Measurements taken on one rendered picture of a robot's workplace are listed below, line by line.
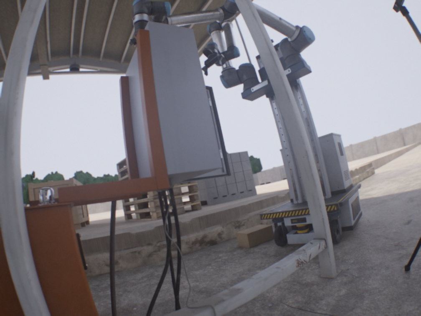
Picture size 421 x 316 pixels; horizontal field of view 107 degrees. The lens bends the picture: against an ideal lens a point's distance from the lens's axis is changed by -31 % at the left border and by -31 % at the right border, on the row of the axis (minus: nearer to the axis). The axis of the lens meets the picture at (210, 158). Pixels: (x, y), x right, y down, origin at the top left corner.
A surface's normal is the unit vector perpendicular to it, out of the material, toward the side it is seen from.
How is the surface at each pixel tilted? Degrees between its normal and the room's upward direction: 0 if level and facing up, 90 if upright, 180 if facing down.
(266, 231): 90
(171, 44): 90
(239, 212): 92
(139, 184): 90
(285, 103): 99
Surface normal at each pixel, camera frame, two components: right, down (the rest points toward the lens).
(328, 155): -0.73, 0.04
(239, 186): 0.34, -0.21
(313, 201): -0.79, 0.24
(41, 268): 0.58, -0.23
